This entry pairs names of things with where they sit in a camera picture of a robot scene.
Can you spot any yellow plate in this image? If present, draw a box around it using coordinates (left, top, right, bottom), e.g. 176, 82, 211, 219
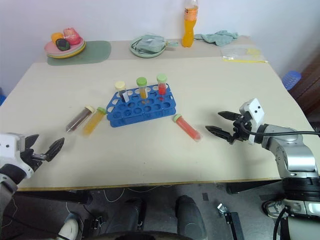
45, 42, 87, 60

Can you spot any green placemat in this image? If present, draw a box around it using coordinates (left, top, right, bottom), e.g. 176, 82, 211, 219
46, 40, 112, 67

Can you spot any orange toy fruit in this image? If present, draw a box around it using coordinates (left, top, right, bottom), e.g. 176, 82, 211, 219
50, 32, 64, 43

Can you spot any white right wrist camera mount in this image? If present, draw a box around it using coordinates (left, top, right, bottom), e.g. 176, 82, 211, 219
238, 97, 267, 146

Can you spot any black stand with caster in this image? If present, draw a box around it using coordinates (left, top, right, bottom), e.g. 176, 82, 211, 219
216, 202, 245, 240

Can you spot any brown wooden cabinet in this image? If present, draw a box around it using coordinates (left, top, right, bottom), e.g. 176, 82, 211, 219
288, 49, 320, 131

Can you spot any green-capped tube with red liquid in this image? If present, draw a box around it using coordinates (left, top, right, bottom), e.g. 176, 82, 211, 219
156, 73, 168, 96
172, 113, 202, 144

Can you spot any black table frame bar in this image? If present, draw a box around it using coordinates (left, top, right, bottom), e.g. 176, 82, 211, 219
15, 190, 94, 205

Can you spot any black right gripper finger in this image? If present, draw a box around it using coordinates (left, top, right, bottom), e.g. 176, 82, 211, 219
217, 110, 242, 121
205, 125, 232, 144

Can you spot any yellow-capped tube with brown liquid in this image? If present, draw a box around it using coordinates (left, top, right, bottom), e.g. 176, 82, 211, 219
65, 104, 96, 134

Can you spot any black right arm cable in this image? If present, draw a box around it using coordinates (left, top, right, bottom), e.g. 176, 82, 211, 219
249, 130, 320, 138

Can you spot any pink toy fruit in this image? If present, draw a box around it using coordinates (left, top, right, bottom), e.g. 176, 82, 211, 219
62, 27, 82, 46

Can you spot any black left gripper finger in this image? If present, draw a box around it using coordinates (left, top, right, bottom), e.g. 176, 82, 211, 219
45, 137, 66, 162
24, 133, 41, 151

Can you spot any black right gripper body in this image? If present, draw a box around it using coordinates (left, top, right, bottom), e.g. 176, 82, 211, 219
227, 112, 254, 146

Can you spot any light green cloth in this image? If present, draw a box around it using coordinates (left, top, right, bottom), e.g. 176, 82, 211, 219
194, 29, 240, 47

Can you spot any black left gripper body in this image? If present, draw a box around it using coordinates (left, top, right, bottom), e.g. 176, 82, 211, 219
20, 149, 48, 172

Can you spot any black toy fruit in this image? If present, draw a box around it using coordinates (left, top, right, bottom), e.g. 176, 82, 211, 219
55, 37, 71, 52

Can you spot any pink plate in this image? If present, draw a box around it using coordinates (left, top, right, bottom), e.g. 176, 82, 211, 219
44, 39, 86, 55

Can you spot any thin yellow strip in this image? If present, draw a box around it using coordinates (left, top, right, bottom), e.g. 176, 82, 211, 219
221, 57, 267, 64

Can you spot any green-capped tube with orange liquid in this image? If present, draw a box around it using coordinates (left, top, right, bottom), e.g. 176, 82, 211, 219
82, 106, 107, 137
135, 77, 149, 100

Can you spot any thin white floor cable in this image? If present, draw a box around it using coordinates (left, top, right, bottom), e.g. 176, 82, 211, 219
103, 186, 126, 203

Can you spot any orange soda bottle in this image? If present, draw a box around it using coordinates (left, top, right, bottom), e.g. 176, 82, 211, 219
181, 0, 200, 48

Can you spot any yellow-capped tube with dark liquid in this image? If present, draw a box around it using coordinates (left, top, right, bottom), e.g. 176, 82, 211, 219
114, 80, 130, 104

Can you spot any blue plastic test tube rack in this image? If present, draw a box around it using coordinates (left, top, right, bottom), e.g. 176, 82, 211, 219
106, 84, 177, 128

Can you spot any clear plastic bag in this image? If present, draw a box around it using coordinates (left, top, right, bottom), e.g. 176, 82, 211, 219
219, 46, 262, 60

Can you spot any grey and white shoe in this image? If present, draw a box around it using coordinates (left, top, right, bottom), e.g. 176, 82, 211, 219
261, 198, 285, 219

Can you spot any green plate with cloth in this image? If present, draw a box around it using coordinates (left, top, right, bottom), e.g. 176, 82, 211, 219
129, 34, 180, 59

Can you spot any blue ribbed plastic container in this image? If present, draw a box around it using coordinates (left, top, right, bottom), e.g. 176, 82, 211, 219
281, 70, 302, 91

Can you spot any dark rounded shape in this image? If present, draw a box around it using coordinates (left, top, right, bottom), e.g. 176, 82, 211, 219
174, 194, 207, 240

